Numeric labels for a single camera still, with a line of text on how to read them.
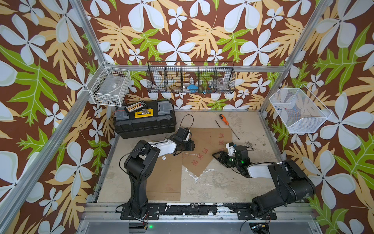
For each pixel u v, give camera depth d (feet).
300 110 2.70
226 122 3.64
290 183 1.51
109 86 2.83
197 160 3.00
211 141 3.33
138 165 1.66
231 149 2.79
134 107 3.13
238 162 2.43
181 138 2.57
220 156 2.72
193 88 3.13
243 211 2.43
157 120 3.06
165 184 2.75
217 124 3.64
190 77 3.17
